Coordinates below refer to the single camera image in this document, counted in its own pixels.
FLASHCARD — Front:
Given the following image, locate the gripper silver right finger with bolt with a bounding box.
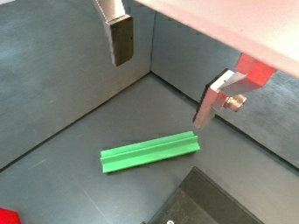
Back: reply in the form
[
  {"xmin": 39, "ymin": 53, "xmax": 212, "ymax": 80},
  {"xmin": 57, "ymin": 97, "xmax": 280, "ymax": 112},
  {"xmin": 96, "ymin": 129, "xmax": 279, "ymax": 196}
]
[{"xmin": 191, "ymin": 52, "xmax": 276, "ymax": 130}]

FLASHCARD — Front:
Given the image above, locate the green star-profile bar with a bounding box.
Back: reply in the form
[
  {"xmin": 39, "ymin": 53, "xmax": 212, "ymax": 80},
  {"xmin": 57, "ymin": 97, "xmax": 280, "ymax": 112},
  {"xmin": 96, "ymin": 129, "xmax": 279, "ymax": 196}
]
[{"xmin": 100, "ymin": 131, "xmax": 200, "ymax": 173}]

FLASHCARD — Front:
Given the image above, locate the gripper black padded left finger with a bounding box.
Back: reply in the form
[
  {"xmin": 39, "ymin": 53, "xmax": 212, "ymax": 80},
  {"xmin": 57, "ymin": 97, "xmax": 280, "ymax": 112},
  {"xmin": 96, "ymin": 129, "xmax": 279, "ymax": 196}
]
[{"xmin": 92, "ymin": 0, "xmax": 134, "ymax": 67}]

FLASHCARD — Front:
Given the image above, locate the black curved fixture block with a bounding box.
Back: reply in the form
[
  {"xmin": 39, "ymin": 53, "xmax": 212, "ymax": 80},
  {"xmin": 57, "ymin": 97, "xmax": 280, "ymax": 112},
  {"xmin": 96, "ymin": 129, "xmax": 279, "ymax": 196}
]
[{"xmin": 146, "ymin": 166, "xmax": 266, "ymax": 224}]

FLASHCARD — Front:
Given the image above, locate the red peg board base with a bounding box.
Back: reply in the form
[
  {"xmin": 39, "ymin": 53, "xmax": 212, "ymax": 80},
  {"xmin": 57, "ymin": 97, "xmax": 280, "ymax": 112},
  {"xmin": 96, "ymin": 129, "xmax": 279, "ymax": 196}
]
[{"xmin": 0, "ymin": 208, "xmax": 21, "ymax": 224}]

